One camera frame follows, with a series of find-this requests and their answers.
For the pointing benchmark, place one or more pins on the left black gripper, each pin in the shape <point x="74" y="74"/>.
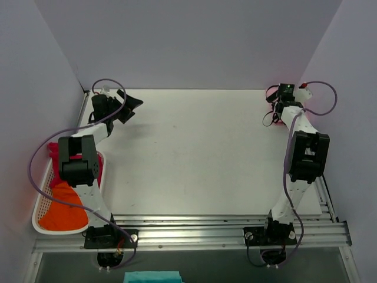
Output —
<point x="125" y="107"/>

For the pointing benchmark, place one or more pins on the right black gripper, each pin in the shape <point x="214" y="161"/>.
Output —
<point x="273" y="96"/>

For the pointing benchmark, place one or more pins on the pink t-shirt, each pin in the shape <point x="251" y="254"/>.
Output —
<point x="272" y="113"/>

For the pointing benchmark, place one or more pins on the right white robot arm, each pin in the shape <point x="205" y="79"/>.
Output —
<point x="305" y="157"/>

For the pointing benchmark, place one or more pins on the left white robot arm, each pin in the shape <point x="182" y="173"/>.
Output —
<point x="78" y="161"/>

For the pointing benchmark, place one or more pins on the magenta t-shirt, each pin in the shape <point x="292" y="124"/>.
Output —
<point x="53" y="153"/>

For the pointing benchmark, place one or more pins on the orange t-shirt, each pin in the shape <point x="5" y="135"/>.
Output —
<point x="62" y="217"/>

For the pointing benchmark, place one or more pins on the teal folded cloth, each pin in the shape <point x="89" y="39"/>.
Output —
<point x="152" y="277"/>

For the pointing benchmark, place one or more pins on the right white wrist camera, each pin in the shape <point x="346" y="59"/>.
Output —
<point x="302" y="95"/>

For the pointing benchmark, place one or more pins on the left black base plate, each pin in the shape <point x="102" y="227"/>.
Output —
<point x="108" y="237"/>

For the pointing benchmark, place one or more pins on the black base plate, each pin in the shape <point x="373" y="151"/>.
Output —
<point x="108" y="237"/>
<point x="271" y="233"/>

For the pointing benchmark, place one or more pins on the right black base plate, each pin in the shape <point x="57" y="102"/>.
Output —
<point x="271" y="233"/>

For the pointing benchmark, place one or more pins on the aluminium extrusion rail frame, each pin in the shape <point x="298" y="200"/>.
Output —
<point x="193" y="168"/>

